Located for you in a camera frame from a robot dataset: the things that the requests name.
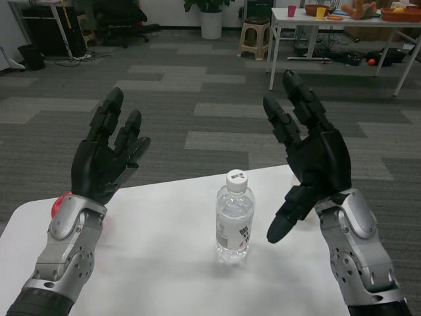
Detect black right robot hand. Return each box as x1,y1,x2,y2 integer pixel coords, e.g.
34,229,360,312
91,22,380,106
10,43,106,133
262,68,353,245

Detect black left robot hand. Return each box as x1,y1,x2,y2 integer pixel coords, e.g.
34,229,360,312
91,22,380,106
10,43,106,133
70,87,152,205

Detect clear plastic water bottle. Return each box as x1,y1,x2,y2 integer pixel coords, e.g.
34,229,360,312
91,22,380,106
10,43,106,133
215,169,256,264

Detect white paper cup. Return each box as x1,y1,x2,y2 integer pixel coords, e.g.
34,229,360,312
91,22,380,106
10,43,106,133
291,174,318,228

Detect red apple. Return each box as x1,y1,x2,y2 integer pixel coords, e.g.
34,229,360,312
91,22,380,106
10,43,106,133
52,193,72,218

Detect black bag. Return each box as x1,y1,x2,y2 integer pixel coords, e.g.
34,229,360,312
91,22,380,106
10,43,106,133
366,47,407,65

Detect black trash bin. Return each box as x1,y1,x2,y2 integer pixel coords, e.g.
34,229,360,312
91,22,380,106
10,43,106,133
16,44,46,71

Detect small beige plastic stool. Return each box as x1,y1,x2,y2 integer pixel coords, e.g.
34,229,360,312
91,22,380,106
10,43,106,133
78,16,97,45

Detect white table with items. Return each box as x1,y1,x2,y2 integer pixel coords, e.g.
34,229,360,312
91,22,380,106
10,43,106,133
266,7,421,97

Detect white desk metal legs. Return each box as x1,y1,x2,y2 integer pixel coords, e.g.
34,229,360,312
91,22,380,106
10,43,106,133
6,0,87,59

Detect black office chair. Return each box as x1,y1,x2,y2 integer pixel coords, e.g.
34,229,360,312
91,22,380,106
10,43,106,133
95,0,162,49

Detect black cabinet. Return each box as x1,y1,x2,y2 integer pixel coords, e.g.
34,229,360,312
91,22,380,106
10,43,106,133
21,6,87,57

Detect brown woven bowl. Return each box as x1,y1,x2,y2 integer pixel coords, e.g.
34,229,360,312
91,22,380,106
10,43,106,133
304,4,333,16

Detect beige plastic stool dark seat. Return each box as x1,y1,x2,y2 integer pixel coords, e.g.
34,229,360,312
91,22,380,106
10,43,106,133
237,16,271,62

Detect orange stuffed toy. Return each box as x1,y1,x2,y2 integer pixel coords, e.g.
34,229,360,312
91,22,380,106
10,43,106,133
340,0,379,19

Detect white partition screen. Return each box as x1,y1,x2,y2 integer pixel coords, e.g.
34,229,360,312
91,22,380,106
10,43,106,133
0,0,26,73

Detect orange basket with fruit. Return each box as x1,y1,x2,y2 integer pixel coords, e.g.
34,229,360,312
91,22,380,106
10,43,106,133
380,6,421,23

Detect potted plant white pot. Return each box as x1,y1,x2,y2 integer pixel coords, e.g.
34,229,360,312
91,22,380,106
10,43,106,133
183,0,236,40

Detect black equipment with cables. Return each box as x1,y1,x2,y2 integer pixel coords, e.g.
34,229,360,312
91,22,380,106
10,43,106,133
332,51,364,67

